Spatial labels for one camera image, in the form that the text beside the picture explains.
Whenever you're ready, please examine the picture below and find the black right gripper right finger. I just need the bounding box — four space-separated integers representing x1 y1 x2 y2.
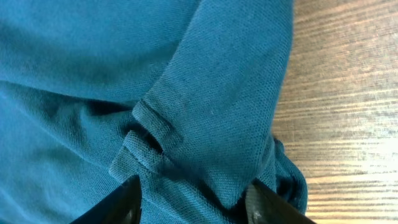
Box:
244 180 315 224

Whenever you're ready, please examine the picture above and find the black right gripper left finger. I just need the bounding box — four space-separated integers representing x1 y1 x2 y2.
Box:
71 175 142 224

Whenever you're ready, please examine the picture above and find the blue polo shirt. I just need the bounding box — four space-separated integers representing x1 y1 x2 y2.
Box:
1 0 308 223

